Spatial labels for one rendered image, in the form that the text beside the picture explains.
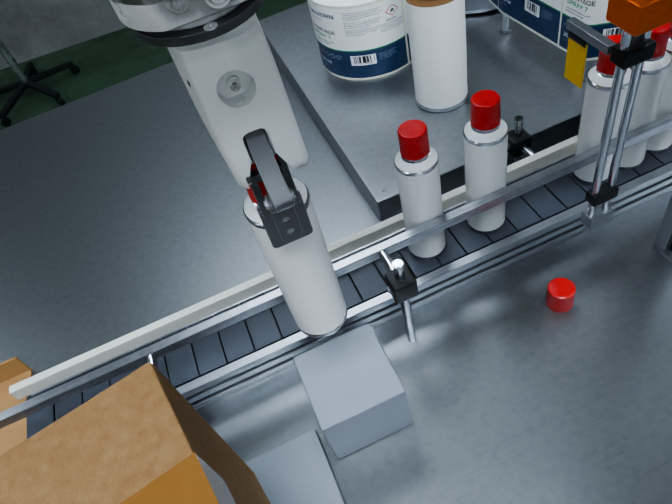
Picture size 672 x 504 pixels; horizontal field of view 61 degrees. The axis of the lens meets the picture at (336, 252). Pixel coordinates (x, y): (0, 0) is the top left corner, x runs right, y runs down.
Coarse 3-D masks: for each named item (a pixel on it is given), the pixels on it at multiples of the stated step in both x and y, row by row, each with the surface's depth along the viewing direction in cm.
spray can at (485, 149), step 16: (480, 96) 64; (496, 96) 63; (480, 112) 63; (496, 112) 64; (464, 128) 68; (480, 128) 65; (496, 128) 66; (464, 144) 68; (480, 144) 66; (496, 144) 66; (464, 160) 71; (480, 160) 68; (496, 160) 68; (480, 176) 70; (496, 176) 70; (480, 192) 72; (496, 208) 74; (480, 224) 76; (496, 224) 76
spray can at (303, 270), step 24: (264, 192) 40; (312, 216) 44; (264, 240) 43; (312, 240) 44; (288, 264) 45; (312, 264) 46; (288, 288) 48; (312, 288) 48; (336, 288) 51; (312, 312) 50; (336, 312) 52; (312, 336) 54
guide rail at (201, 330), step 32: (640, 128) 73; (576, 160) 72; (512, 192) 71; (448, 224) 70; (352, 256) 69; (224, 320) 67; (160, 352) 67; (64, 384) 66; (96, 384) 66; (0, 416) 65
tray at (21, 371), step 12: (12, 360) 82; (0, 372) 83; (12, 372) 84; (24, 372) 85; (0, 384) 84; (12, 384) 84; (0, 396) 83; (12, 396) 82; (0, 408) 81; (24, 420) 79; (0, 432) 79; (12, 432) 78; (24, 432) 78; (0, 444) 78; (12, 444) 77
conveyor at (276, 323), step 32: (544, 192) 80; (576, 192) 79; (512, 224) 78; (448, 256) 76; (352, 288) 76; (384, 288) 75; (256, 320) 76; (288, 320) 75; (192, 352) 75; (224, 352) 75; (32, 416) 74
